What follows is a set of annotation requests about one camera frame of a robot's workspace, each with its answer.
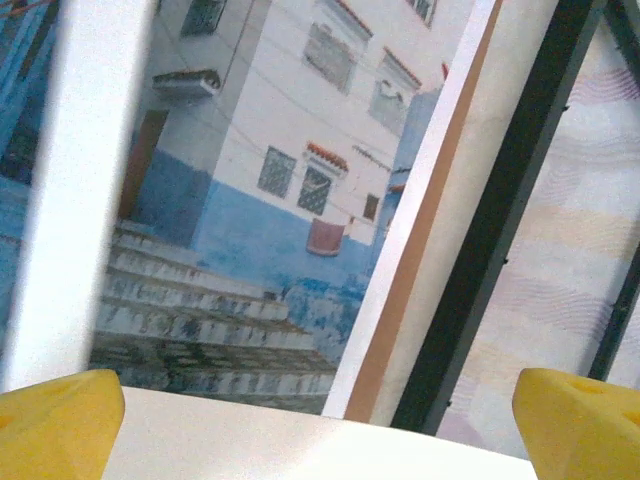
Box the blue and white street photo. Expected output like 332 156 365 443
0 0 504 419

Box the black picture frame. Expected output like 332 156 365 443
389 0 640 436

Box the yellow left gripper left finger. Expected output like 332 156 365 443
0 368 126 480

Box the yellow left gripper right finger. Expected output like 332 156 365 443
514 367 640 480

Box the white picture mat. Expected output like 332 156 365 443
0 0 539 480

